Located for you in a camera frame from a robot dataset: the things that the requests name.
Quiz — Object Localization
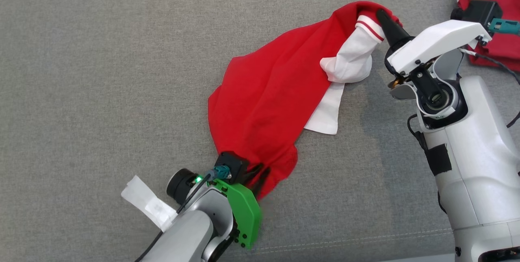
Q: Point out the red white t-shirt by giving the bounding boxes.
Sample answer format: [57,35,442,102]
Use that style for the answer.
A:
[208,1,403,201]

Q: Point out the white paper sheet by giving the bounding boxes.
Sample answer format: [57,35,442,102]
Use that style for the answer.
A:
[121,175,178,232]

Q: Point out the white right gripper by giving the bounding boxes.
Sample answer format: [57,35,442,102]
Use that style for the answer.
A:
[376,9,492,76]

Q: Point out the red Bulls 23 shorts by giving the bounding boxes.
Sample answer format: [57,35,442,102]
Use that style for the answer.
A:
[453,0,520,71]

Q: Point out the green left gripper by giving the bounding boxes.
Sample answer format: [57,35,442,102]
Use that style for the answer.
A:
[211,164,271,249]

